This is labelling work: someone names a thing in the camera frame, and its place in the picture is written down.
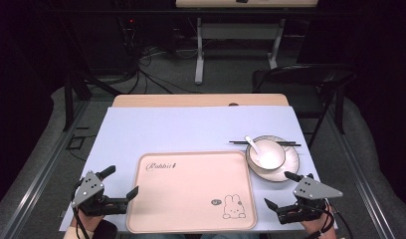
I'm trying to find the black chopstick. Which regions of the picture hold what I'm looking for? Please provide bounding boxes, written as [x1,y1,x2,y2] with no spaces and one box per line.
[229,141,303,147]
[228,139,303,146]

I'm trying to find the pale blue table mat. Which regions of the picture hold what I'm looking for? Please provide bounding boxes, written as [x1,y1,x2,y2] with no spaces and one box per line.
[59,106,338,233]

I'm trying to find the pink rectangular tray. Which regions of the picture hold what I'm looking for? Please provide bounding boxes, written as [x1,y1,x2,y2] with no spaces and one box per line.
[125,150,258,234]

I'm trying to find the white ceramic bowl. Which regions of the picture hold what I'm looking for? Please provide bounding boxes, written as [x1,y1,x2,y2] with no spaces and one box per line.
[249,137,288,171]

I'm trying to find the white ceramic spoon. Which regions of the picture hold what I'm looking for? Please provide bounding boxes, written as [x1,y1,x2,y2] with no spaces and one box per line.
[244,134,269,164]

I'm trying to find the black folding chair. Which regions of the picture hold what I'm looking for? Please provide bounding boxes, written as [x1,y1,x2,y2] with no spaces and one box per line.
[251,63,357,149]

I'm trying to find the black stand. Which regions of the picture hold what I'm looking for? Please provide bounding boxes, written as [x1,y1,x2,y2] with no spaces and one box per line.
[62,63,123,132]

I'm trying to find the white ceramic plate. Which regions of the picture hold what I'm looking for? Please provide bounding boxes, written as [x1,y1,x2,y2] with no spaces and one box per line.
[245,134,301,183]

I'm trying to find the person's right hand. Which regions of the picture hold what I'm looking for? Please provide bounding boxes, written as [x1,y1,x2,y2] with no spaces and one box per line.
[300,204,335,235]

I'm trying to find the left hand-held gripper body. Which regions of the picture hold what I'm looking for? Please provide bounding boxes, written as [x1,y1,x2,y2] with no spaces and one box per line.
[71,170,129,217]

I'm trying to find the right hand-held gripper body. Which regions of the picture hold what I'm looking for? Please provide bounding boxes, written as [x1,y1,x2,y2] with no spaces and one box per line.
[277,173,344,225]

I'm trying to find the wooden table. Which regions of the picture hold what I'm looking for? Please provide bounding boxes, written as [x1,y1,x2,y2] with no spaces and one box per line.
[110,93,291,109]

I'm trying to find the left hand-held gripper cable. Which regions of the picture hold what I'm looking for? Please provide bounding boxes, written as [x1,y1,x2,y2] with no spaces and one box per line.
[71,178,94,239]

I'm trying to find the white-legged desk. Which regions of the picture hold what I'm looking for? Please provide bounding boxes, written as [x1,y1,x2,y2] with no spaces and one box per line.
[174,0,320,86]

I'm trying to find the right hand-held gripper cable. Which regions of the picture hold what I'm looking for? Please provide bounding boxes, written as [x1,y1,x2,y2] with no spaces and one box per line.
[311,198,355,239]

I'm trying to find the metal floor rail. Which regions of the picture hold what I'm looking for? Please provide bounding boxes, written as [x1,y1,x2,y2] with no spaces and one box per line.
[324,106,398,239]
[0,99,91,239]

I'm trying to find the person's left hand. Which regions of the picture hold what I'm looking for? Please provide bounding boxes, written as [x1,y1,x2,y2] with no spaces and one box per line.
[71,212,106,234]

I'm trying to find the bundle of floor cables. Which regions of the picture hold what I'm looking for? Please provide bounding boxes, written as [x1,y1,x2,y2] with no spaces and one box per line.
[115,16,205,96]

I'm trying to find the hand-held gripper cable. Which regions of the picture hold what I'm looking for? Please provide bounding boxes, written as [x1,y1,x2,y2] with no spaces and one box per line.
[71,178,94,239]
[311,198,355,239]

